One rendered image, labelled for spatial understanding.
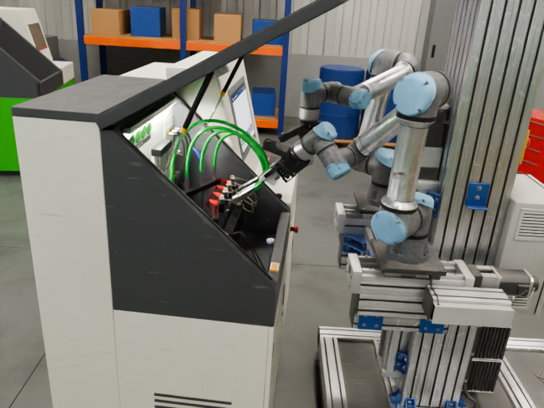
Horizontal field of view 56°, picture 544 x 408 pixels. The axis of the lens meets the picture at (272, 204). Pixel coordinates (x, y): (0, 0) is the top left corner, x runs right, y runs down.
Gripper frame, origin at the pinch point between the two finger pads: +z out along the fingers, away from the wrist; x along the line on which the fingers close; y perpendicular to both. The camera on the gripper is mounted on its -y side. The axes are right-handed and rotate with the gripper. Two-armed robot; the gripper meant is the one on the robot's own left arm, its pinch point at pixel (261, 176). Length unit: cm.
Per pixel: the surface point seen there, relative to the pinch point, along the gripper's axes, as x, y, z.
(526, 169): 358, 229, 19
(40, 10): 496, -336, 448
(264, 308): -39, 30, 9
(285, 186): 49, 20, 30
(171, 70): 30, -55, 17
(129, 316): -52, 0, 47
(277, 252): -12.5, 24.6, 10.6
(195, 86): 31, -43, 14
